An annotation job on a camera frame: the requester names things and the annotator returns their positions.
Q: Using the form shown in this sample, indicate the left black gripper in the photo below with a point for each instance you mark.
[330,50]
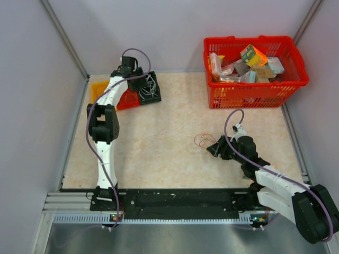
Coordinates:
[142,81]

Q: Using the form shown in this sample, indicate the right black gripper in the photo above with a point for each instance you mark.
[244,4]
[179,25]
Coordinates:
[221,147]

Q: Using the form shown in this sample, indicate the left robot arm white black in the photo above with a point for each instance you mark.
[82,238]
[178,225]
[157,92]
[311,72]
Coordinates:
[103,125]

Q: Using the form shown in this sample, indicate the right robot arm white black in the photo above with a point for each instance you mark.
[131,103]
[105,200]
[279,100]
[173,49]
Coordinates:
[310,208]

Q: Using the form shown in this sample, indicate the black plastic bin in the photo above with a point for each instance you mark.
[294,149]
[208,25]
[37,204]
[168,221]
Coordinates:
[151,92]

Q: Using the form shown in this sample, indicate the red plastic bin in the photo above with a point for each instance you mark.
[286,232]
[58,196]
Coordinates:
[128,100]

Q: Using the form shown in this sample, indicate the yellow plastic bin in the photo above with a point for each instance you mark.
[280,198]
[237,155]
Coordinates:
[97,89]

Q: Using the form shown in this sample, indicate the green orange carton on table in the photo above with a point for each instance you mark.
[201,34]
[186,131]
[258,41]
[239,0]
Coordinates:
[249,171]

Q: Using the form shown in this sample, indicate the red shopping basket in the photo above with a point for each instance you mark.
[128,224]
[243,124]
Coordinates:
[255,95]

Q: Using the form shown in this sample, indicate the pink white packet in basket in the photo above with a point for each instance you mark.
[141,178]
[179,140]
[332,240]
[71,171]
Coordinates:
[215,64]

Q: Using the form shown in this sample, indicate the brown cardboard box in basket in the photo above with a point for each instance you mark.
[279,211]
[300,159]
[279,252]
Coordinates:
[263,74]

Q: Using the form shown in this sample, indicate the green yellow carton in basket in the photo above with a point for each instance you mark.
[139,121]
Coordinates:
[252,56]

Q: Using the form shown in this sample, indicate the light blue box in basket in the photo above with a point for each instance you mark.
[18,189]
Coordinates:
[275,65]

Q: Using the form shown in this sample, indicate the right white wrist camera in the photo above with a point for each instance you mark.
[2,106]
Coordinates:
[239,131]

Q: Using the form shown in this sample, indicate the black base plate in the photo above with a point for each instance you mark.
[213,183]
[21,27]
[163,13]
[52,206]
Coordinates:
[176,204]

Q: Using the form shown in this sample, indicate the grey slotted cable duct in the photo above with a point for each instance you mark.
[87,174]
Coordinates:
[108,219]

